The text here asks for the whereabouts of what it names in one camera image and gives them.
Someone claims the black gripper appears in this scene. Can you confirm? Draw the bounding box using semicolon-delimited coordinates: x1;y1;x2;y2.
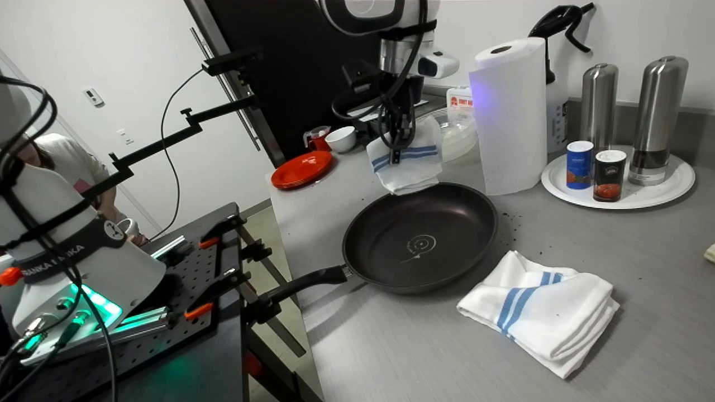
337;62;422;126

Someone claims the black perforated mounting board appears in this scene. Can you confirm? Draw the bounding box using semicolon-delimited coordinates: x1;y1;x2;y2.
2;204;242;402

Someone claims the steel grinder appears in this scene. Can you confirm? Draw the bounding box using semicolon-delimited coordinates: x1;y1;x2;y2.
631;55;689;185
581;62;620;150

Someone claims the black frying pan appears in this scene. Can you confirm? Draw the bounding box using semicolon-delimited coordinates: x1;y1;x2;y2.
269;184;501;295

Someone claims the clear plastic bowl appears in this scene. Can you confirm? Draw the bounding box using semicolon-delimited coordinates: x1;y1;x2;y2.
443;110;477;161

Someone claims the white paper towel roll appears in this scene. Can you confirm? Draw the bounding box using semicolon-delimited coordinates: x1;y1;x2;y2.
469;37;547;195

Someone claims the right steel grinder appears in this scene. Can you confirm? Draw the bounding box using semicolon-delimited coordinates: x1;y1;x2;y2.
631;55;689;185

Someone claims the folded white blue-striped towel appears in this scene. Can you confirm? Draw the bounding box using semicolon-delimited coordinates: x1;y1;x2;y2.
456;250;620;380

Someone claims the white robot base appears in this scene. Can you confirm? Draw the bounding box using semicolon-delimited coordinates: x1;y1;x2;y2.
0;79;165;330

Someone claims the red spice jar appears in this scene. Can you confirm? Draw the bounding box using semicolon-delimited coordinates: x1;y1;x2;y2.
593;150;628;201

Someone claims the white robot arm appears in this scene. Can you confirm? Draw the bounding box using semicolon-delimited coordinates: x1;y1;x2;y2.
315;0;440;122

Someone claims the white blue-striped towel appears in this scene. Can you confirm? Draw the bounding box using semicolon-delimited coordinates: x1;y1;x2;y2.
367;117;443;196
456;250;620;380

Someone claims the white round tray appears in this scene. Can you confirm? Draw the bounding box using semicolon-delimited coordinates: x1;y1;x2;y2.
539;152;699;215

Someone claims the blue spice jar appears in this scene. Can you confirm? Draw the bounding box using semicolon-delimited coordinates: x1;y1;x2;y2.
566;141;594;189

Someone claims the red plate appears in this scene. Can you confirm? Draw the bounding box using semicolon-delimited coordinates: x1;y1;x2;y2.
271;150;335;189

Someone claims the black monitor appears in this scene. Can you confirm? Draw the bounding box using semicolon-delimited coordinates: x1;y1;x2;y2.
207;0;380;158

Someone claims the small white cup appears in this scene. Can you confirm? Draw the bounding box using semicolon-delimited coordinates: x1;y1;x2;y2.
325;126;355;155

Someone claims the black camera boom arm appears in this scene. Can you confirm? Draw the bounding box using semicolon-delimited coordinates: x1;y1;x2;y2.
85;48;265;199

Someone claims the left steel grinder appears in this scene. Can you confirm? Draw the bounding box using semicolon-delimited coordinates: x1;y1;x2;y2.
581;62;620;150

